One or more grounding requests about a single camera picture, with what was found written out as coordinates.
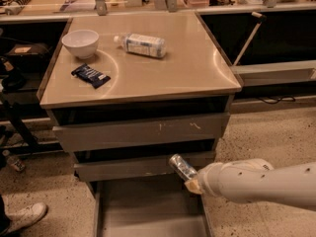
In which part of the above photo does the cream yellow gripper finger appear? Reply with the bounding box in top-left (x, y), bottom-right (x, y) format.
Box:
top-left (185, 179), bottom-right (202, 195)

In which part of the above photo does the silver redbull can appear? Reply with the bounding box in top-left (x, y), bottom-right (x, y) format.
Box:
top-left (169, 154), bottom-right (198, 182)

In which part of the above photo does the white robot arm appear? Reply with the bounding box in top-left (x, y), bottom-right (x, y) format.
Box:
top-left (185, 159), bottom-right (316, 210)

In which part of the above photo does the grey middle drawer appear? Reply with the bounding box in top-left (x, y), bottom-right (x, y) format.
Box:
top-left (74, 155), bottom-right (174, 182)

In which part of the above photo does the grey top drawer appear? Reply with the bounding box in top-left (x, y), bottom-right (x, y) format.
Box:
top-left (53, 113), bottom-right (230, 152)

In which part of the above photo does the grey open bottom drawer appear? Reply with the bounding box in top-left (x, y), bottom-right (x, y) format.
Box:
top-left (93, 174), bottom-right (213, 237)

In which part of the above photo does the grey drawer cabinet with counter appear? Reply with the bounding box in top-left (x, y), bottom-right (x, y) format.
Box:
top-left (38, 12), bottom-right (241, 168)

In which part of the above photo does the clear plastic water bottle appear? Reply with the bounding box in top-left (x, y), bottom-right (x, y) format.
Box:
top-left (114, 33), bottom-right (166, 58)

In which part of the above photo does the dark blue snack packet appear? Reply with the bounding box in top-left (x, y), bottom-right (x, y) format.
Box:
top-left (71, 63), bottom-right (111, 89)

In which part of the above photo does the white sneaker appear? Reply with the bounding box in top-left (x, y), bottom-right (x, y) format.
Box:
top-left (1, 202), bottom-right (48, 235)

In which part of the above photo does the small bottle on floor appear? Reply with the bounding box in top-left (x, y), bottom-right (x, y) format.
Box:
top-left (2, 150), bottom-right (26, 173)

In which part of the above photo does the white ceramic bowl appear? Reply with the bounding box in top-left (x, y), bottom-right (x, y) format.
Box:
top-left (61, 30), bottom-right (99, 59)

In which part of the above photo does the black bag on shelf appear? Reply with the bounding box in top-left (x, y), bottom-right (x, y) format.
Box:
top-left (5, 42), bottom-right (50, 73)

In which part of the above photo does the black cable on floor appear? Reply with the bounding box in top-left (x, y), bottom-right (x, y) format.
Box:
top-left (257, 95), bottom-right (296, 105)

